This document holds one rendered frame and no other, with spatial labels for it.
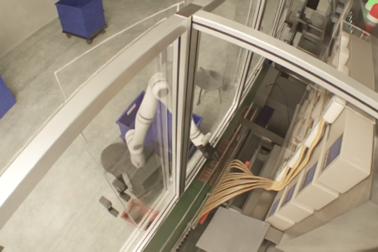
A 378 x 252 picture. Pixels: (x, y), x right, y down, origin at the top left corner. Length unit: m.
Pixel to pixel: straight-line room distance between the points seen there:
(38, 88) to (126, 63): 3.00
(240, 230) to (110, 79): 0.69
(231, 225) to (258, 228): 0.10
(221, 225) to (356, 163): 0.57
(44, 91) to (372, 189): 3.28
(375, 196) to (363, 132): 0.16
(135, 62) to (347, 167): 0.48
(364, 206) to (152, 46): 0.54
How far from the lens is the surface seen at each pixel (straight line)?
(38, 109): 3.15
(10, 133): 3.16
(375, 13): 1.28
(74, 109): 0.42
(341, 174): 0.58
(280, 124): 1.69
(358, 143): 0.59
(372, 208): 0.56
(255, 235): 0.92
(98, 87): 0.44
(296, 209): 0.78
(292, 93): 1.56
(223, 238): 0.93
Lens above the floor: 2.08
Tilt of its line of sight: 54 degrees down
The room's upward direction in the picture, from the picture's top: 6 degrees clockwise
